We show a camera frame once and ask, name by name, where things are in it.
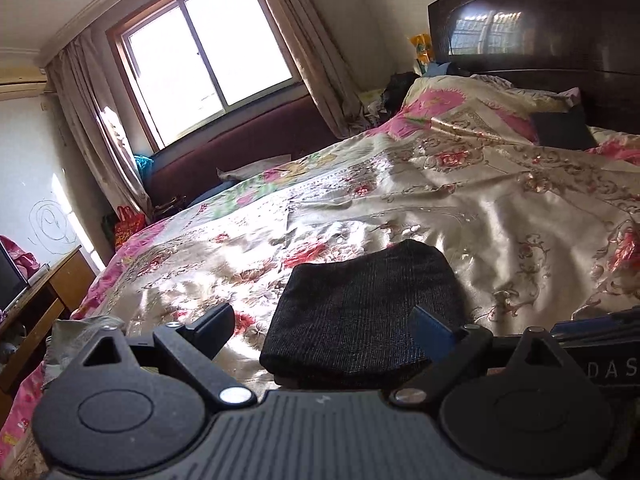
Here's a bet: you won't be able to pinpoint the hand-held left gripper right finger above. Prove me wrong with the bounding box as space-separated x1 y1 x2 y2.
389 305 583 407

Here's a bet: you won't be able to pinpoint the cream floral satin bedspread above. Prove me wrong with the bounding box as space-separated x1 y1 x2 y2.
10 76 640 480

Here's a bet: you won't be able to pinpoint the green floral blanket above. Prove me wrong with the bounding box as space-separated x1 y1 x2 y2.
165 149 313 222

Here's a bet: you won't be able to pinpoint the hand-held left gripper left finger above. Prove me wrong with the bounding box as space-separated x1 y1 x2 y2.
80 303 258 409

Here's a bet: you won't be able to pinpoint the yellow packet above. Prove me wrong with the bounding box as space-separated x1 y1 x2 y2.
409 33 433 64

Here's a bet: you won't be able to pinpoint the dark wooden headboard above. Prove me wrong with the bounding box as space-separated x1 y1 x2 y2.
427 0 640 134

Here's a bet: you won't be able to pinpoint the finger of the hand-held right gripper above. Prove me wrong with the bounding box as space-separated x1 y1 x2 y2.
550 316 626 345

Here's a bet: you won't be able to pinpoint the window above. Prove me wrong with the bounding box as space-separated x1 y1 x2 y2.
106 0 303 152

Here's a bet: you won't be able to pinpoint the floral pillow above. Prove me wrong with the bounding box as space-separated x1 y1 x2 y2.
386 75 582 147

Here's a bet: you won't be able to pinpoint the wooden desk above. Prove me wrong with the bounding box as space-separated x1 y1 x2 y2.
0 244 97 397

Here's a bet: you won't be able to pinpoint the folded dark garment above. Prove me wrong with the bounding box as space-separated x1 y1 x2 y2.
530 104 597 151

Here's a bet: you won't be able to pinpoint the maroon padded window seat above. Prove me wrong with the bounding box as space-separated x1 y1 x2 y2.
144 95 342 209

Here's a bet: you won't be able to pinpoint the white cloth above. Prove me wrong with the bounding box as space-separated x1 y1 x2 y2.
216 159 292 182

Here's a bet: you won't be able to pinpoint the air conditioner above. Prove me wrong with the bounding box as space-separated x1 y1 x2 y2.
0 64 49 104

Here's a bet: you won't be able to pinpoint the blue plastic bag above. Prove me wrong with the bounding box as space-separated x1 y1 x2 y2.
132 154 155 184

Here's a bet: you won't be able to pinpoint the pink cloth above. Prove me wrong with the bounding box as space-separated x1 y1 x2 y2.
1 238 42 275

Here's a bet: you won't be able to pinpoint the grey green cloth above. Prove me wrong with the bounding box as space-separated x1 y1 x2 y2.
44 315 127 378

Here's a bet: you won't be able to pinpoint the pile of dark clothes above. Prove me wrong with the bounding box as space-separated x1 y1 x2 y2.
381 72 422 117

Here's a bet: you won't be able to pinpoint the black pants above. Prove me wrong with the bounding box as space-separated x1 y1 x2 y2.
259 239 468 391

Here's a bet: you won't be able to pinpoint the black monitor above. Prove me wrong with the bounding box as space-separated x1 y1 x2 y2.
0 236 29 312

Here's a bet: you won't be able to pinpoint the red bag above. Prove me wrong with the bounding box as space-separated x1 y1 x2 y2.
113 204 149 252

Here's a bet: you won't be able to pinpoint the beige curtain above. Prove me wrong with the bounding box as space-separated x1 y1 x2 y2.
46 27 154 222
248 0 373 139

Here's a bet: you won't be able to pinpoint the brown bag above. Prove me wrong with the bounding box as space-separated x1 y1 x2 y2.
154 194 188 222

